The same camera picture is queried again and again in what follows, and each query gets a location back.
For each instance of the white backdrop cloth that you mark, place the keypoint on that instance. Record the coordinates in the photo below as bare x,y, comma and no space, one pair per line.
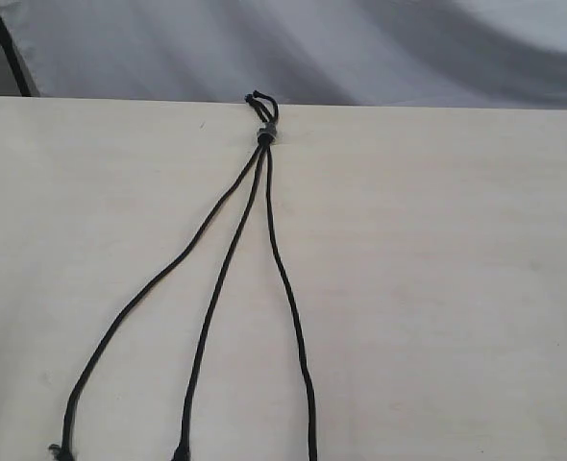
402,53

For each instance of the black stand pole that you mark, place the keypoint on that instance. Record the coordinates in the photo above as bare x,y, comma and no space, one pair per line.
7,45

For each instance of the grey metal cable clamp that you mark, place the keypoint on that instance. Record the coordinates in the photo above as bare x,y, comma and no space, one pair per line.
267,134

